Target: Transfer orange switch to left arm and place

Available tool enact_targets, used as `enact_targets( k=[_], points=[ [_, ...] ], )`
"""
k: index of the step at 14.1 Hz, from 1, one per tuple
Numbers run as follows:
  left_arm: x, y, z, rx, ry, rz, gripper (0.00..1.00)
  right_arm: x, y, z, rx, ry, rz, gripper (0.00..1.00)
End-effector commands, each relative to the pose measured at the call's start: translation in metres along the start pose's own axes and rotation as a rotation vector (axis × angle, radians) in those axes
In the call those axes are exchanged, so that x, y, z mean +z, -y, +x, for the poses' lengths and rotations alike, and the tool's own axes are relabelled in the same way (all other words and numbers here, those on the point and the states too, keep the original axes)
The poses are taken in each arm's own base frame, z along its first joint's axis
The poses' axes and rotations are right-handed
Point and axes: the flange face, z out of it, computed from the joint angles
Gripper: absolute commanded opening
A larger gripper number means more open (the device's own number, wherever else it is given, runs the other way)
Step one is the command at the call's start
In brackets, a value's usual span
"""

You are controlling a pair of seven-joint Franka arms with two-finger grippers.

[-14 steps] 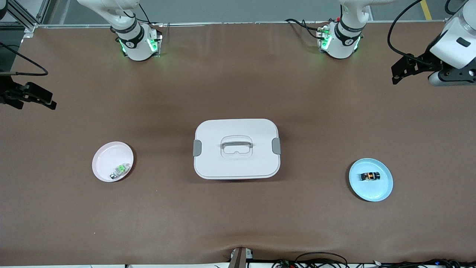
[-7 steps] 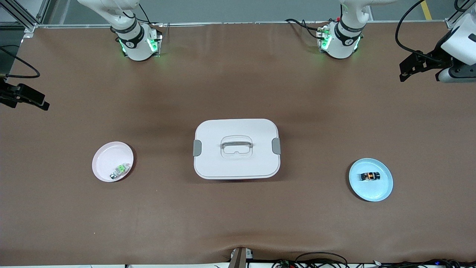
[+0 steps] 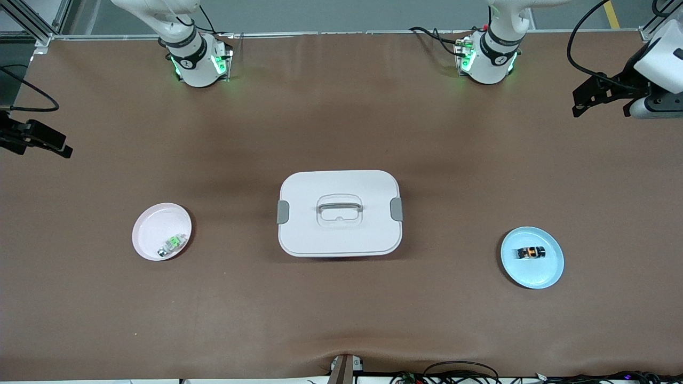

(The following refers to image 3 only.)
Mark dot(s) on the aluminium frame profile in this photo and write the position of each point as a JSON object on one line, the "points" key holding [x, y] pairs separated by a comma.
{"points": [[651, 26], [45, 26]]}

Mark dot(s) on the metal table clamp bracket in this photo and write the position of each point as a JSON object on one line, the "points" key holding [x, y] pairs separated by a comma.
{"points": [[341, 370]]}

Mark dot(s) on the orange and black switch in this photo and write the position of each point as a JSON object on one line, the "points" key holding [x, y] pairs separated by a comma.
{"points": [[532, 253]]}

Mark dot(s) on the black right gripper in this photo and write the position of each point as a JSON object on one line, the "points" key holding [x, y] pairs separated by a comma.
{"points": [[10, 136]]}

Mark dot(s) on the grey box latch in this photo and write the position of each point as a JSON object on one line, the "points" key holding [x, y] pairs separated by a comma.
{"points": [[283, 212], [397, 208]]}

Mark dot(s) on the light blue round plate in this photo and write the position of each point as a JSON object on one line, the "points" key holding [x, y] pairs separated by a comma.
{"points": [[532, 274]]}

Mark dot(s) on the silver table edge rail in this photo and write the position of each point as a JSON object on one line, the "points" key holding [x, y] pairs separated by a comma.
{"points": [[341, 33]]}

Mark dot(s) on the white lidded storage box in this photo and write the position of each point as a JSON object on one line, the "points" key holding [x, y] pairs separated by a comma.
{"points": [[340, 234]]}

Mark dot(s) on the pink round plate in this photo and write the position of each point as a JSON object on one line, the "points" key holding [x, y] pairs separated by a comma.
{"points": [[155, 234]]}

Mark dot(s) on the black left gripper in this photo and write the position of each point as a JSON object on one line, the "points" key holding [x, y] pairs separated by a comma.
{"points": [[622, 84]]}

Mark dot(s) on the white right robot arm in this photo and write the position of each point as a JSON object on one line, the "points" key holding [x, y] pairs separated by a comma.
{"points": [[197, 64]]}

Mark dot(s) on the green and silver switch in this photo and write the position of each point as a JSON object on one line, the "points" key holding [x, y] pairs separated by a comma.
{"points": [[174, 242]]}

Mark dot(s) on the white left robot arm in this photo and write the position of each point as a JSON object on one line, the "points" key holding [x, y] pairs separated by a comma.
{"points": [[493, 58]]}

